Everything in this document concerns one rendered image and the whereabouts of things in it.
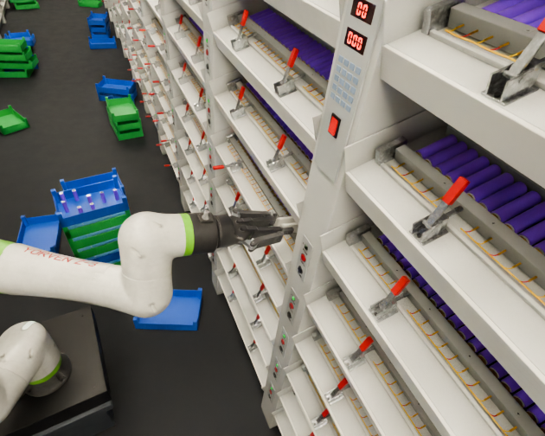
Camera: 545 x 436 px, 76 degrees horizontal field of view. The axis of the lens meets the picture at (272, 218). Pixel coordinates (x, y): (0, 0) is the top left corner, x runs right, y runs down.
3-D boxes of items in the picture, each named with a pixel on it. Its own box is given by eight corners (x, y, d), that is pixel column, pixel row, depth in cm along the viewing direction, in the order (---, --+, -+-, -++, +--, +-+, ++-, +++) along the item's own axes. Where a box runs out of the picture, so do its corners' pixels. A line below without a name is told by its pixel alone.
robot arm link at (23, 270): (-11, 256, 72) (29, 235, 82) (-3, 304, 76) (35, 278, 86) (161, 286, 69) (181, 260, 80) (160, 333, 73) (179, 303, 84)
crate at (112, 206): (61, 227, 162) (56, 215, 156) (55, 201, 173) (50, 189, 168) (129, 209, 174) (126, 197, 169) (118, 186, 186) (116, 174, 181)
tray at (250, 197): (291, 282, 92) (285, 263, 84) (218, 156, 130) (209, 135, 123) (357, 248, 94) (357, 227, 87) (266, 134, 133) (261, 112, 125)
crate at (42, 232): (58, 256, 199) (54, 246, 193) (16, 262, 193) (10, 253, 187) (62, 220, 219) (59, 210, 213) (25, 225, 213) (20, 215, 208)
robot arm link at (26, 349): (3, 390, 109) (-28, 362, 96) (35, 343, 121) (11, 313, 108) (41, 398, 108) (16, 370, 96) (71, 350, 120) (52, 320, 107)
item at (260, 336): (270, 375, 131) (262, 362, 120) (219, 256, 169) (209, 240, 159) (318, 348, 133) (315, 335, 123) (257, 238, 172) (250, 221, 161)
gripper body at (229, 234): (221, 233, 74) (260, 228, 79) (210, 207, 80) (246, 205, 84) (215, 257, 79) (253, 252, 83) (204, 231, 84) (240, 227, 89)
